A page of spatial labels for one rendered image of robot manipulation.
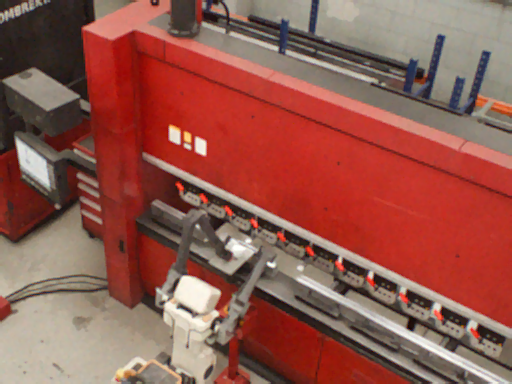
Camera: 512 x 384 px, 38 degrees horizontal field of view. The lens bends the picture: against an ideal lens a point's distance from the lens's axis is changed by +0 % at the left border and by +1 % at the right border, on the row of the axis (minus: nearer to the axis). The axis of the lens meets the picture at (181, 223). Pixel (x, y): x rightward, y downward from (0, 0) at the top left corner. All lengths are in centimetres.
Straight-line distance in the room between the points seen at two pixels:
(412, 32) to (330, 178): 456
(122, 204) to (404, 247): 198
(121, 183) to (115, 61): 91
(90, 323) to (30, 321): 47
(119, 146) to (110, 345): 160
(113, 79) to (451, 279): 224
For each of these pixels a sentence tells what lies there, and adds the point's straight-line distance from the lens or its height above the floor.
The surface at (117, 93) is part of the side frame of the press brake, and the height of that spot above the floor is 194.
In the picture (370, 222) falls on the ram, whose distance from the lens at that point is 408.
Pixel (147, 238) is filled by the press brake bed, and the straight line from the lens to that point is 525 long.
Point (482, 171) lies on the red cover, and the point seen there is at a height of 223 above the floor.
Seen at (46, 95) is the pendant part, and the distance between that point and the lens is 459.
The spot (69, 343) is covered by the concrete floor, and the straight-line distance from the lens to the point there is 561.
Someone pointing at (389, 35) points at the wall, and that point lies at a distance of 857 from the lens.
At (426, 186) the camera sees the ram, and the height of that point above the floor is 203.
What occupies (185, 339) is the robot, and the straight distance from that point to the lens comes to 414.
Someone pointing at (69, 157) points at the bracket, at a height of 121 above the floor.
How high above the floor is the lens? 423
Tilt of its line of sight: 40 degrees down
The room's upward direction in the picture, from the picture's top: straight up
